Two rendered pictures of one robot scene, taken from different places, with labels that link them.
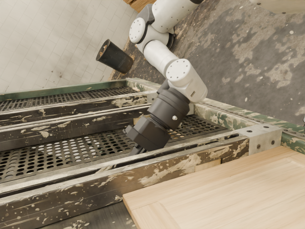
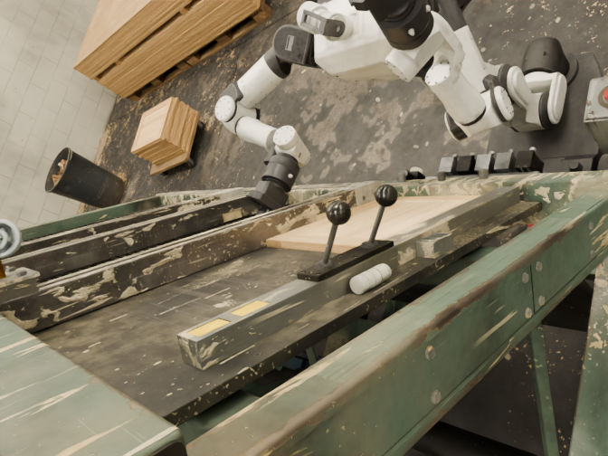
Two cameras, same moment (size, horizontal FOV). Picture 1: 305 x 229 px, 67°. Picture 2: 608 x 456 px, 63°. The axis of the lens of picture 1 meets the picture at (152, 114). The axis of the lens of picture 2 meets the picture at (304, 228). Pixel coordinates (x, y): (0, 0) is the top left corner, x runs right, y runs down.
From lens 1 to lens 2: 0.83 m
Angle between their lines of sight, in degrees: 19
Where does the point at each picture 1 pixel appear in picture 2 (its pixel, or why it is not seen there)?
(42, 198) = (212, 240)
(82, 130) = (169, 232)
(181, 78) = (289, 140)
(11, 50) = not seen: outside the picture
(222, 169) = not seen: hidden behind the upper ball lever
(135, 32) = (223, 110)
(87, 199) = (242, 242)
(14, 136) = (97, 245)
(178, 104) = (290, 164)
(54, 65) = not seen: outside the picture
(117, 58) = (92, 181)
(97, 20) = (29, 116)
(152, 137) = (273, 197)
